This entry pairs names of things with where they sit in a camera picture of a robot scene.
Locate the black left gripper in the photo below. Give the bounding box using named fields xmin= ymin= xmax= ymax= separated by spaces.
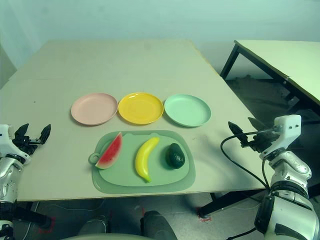
xmin=11 ymin=123 xmax=52 ymax=165

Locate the grey robot leg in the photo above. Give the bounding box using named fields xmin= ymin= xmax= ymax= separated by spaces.
xmin=77 ymin=214 xmax=111 ymax=237
xmin=139 ymin=210 xmax=177 ymax=240

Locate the mint green round plate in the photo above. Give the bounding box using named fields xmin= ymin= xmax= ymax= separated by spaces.
xmin=163 ymin=93 xmax=212 ymax=128

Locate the black table leg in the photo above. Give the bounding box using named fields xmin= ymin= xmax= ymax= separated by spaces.
xmin=198 ymin=188 xmax=267 ymax=220
xmin=0 ymin=201 xmax=55 ymax=230

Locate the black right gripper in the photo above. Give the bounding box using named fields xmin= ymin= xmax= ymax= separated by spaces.
xmin=228 ymin=116 xmax=278 ymax=154

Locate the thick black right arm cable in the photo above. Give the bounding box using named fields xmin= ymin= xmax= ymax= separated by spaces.
xmin=220 ymin=128 xmax=278 ymax=194

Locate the side table with black frame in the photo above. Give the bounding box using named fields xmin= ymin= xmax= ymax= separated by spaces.
xmin=219 ymin=39 xmax=320 ymax=106

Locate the grey right robot leg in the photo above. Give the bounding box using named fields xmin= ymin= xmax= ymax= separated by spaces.
xmin=139 ymin=210 xmax=177 ymax=240

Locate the toy watermelon slice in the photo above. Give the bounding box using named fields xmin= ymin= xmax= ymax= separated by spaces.
xmin=94 ymin=131 xmax=124 ymax=170

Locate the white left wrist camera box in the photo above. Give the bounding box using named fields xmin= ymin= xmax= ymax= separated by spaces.
xmin=0 ymin=124 xmax=15 ymax=151

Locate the grey left robot leg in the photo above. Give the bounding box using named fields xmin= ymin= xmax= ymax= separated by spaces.
xmin=77 ymin=214 xmax=111 ymax=237

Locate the yellow toy banana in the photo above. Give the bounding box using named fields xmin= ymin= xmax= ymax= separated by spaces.
xmin=135 ymin=136 xmax=161 ymax=183

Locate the yellow round plate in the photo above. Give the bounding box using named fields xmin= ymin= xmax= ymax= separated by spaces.
xmin=117 ymin=92 xmax=165 ymax=125

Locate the dark green toy avocado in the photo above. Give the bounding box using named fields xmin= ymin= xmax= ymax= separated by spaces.
xmin=165 ymin=142 xmax=186 ymax=170

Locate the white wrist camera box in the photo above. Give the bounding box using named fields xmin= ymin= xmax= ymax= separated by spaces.
xmin=259 ymin=114 xmax=302 ymax=160
xmin=0 ymin=124 xmax=15 ymax=151

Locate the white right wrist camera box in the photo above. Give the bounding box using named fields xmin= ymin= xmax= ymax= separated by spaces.
xmin=259 ymin=114 xmax=302 ymax=160

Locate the pink round plate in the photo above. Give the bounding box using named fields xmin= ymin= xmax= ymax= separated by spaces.
xmin=70 ymin=92 xmax=119 ymax=126

